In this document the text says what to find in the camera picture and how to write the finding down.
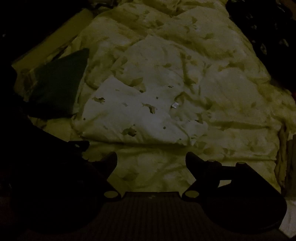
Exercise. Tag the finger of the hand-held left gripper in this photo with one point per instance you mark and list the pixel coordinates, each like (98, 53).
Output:
(78, 145)

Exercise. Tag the pale leaf-print blanket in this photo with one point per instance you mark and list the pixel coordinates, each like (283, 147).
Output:
(219, 69)

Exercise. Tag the dark clothes pile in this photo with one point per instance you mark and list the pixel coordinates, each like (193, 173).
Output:
(263, 30)

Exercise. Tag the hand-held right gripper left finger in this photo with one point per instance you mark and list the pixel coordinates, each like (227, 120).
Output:
(110, 162)

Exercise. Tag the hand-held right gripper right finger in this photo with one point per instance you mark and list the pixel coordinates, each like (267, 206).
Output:
(193, 162)

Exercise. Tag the white cloth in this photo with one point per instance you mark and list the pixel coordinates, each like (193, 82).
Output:
(289, 220)

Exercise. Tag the white printed small shirt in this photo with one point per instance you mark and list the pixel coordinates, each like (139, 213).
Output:
(141, 109)

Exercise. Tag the pale yellow bed sheet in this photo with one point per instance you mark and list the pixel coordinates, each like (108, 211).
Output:
(55, 34)

